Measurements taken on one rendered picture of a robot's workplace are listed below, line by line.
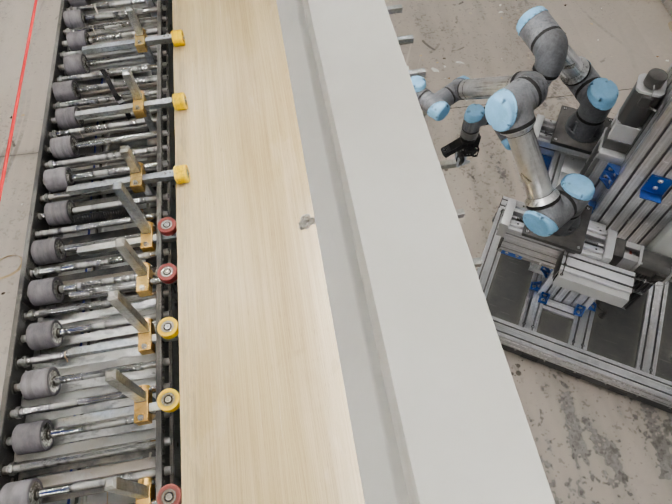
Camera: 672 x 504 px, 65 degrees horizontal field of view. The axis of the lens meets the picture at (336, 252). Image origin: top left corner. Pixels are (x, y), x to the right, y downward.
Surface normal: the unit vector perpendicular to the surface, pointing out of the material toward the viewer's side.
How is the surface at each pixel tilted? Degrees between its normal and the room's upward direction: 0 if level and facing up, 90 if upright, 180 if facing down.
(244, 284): 0
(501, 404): 0
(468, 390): 0
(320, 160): 61
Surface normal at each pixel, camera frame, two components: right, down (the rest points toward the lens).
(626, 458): -0.04, -0.50
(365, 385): -0.88, -0.10
